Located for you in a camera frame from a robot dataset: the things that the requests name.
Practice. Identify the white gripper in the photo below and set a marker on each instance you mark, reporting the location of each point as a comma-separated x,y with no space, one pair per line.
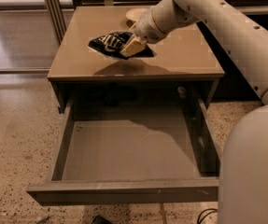
147,29

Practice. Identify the blue chip bag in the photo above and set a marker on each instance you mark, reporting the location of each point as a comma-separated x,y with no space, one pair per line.
111,44

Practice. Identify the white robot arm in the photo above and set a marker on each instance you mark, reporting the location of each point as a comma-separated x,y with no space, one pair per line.
243,180

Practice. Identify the grey cabinet with counter top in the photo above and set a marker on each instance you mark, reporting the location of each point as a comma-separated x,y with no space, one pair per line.
183,55

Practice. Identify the open grey top drawer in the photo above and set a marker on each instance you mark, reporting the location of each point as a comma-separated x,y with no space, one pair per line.
149,152

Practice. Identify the white ceramic bowl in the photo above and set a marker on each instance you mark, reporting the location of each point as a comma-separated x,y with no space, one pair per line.
135,13

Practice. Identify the small black floor object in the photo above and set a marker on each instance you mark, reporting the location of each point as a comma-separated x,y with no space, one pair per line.
100,220

